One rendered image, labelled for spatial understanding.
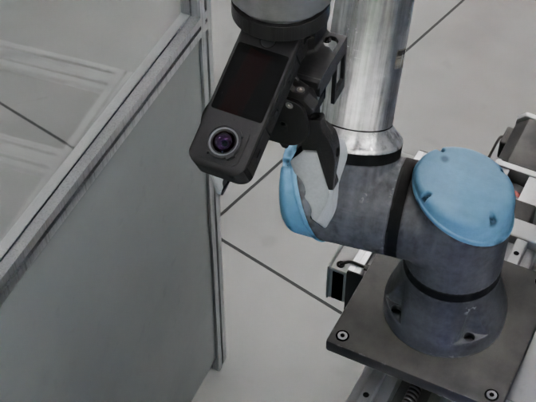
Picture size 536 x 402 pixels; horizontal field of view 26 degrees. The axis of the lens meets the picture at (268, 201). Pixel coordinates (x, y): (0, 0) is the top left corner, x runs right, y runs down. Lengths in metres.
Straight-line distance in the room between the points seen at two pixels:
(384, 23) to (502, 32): 2.34
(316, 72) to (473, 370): 0.63
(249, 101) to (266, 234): 2.11
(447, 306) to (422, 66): 2.10
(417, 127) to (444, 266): 1.92
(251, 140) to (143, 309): 1.30
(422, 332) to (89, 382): 0.75
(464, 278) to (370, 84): 0.25
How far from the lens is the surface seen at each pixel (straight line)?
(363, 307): 1.46
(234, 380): 2.65
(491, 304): 1.40
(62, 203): 1.66
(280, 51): 0.83
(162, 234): 2.06
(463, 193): 1.28
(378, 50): 1.26
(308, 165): 0.90
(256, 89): 0.82
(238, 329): 2.74
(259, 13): 0.81
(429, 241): 1.30
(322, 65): 0.88
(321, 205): 0.92
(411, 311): 1.39
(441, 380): 1.40
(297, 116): 0.86
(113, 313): 1.97
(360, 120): 1.28
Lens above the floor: 2.18
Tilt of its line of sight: 47 degrees down
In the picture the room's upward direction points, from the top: straight up
